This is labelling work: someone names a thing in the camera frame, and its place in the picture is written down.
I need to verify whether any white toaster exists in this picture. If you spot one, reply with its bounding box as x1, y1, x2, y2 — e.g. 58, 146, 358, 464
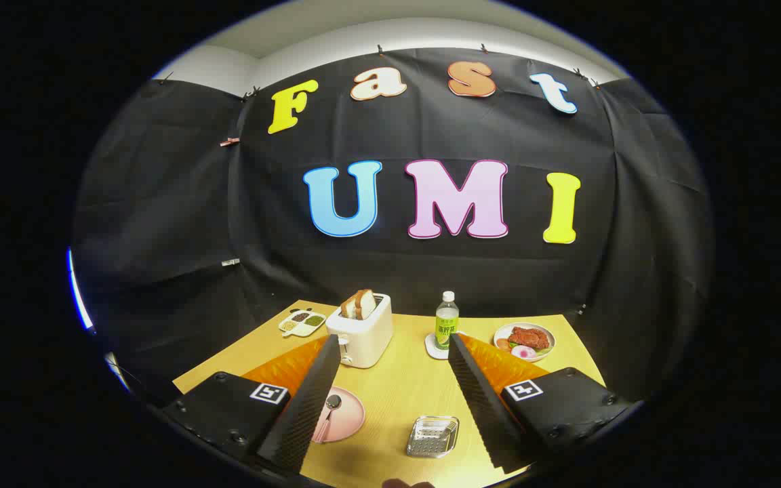
325, 293, 394, 369

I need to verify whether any checkered handle metal spoon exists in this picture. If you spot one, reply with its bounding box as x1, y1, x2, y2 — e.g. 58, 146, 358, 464
319, 394, 342, 441

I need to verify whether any brown fried meat piece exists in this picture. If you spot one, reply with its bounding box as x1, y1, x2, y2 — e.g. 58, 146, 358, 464
508, 327, 551, 350

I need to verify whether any white coaster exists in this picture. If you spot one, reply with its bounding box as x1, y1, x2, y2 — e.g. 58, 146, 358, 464
424, 331, 463, 360

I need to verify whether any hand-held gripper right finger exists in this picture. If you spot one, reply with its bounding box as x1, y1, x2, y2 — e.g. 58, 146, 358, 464
447, 332, 635, 475

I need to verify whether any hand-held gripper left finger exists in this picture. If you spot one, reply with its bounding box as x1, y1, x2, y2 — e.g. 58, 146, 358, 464
162, 333, 342, 475

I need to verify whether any white divided seasoning dish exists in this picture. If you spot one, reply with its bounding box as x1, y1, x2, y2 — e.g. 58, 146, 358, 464
278, 309, 327, 338

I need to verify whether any white food plate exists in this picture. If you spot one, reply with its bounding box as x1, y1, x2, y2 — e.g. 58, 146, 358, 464
493, 322, 557, 361

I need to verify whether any perforated metal tray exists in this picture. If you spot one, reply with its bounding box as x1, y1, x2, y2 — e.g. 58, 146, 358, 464
405, 415, 460, 459

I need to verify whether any green label drink bottle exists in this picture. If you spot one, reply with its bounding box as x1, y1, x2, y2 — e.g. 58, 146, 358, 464
435, 291, 460, 351

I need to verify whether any pink round plate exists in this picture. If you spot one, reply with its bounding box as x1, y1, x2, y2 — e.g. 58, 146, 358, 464
311, 386, 366, 444

